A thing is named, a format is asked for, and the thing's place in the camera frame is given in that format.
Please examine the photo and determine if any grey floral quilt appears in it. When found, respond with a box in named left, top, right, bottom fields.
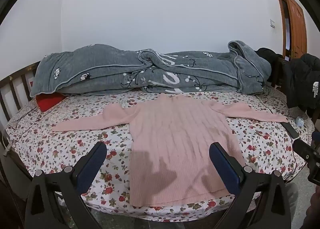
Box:
left=29, top=40, right=272, bottom=97

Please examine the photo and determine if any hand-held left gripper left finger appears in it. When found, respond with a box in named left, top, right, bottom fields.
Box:
left=24, top=141, right=118, bottom=229

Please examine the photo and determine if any black jacket with white logo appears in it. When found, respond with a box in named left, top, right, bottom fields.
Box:
left=282, top=53, right=320, bottom=112

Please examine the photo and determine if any floral bed sheet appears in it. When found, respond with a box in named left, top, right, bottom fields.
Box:
left=5, top=84, right=315, bottom=219

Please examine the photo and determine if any wooden door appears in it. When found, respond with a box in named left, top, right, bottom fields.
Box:
left=273, top=0, right=308, bottom=60

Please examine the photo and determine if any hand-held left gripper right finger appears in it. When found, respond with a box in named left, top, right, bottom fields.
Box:
left=209, top=142, right=292, bottom=229

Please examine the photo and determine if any black garment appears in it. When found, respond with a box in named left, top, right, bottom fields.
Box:
left=255, top=47, right=283, bottom=82

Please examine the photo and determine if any red pillow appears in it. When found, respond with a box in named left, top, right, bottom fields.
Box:
left=36, top=93, right=67, bottom=113

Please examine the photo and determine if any pink knitted sweater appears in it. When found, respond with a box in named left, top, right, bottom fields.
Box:
left=51, top=93, right=288, bottom=207

